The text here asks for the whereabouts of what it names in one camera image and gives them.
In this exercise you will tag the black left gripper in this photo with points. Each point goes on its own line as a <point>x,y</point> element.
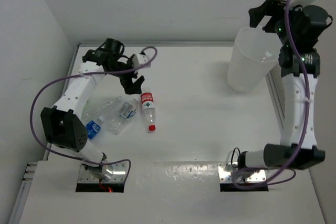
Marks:
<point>129,88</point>

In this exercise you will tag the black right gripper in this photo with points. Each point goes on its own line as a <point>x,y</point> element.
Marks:
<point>271,7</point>

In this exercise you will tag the white translucent plastic bin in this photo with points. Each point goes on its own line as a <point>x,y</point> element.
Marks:
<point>254,54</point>

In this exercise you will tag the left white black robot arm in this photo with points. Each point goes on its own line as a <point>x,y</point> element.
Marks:
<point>62,123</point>

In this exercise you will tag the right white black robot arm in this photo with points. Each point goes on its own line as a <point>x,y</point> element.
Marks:
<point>298,146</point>

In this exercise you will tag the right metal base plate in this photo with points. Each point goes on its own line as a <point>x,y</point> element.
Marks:
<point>227,169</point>

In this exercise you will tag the aluminium frame rail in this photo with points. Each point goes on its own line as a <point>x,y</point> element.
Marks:
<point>28,175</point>

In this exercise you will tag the metal base plate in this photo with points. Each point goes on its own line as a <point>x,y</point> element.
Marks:
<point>106,174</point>
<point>227,169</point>

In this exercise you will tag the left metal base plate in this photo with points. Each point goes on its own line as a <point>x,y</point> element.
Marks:
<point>106,174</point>

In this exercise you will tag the red label clear bottle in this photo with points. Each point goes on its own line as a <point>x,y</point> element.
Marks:
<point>148,108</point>

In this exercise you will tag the blue label small bottle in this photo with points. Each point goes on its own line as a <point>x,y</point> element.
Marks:
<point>94,126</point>

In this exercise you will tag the blue white label clear bottle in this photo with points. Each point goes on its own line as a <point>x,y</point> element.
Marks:
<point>122,115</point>

